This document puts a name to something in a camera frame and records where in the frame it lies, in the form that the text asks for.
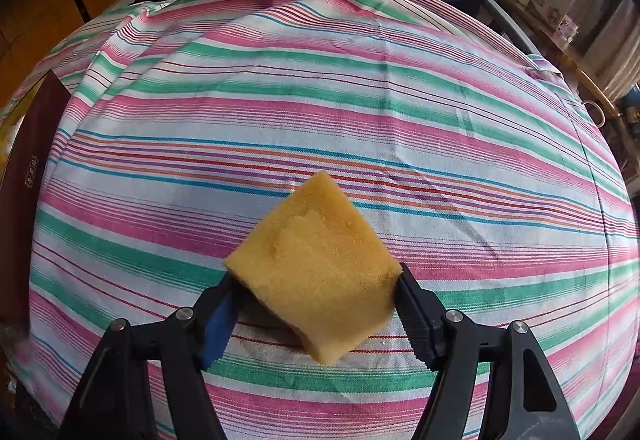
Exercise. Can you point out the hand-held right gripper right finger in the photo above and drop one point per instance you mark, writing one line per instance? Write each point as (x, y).
(420, 325)

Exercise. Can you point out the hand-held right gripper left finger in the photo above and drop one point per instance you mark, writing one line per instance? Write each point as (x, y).
(220, 327)

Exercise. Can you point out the yellow sponge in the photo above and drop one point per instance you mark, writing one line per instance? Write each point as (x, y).
(315, 270)

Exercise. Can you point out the gold tin box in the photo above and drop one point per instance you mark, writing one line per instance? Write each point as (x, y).
(25, 195)

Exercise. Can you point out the striped tablecloth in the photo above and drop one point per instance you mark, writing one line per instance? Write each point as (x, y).
(300, 94)

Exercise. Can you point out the white mug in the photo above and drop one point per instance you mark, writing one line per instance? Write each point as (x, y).
(595, 113)

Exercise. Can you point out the wooden side table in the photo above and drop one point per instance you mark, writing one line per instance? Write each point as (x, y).
(585, 69)

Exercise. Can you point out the small glass jar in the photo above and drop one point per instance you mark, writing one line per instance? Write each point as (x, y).
(566, 30)

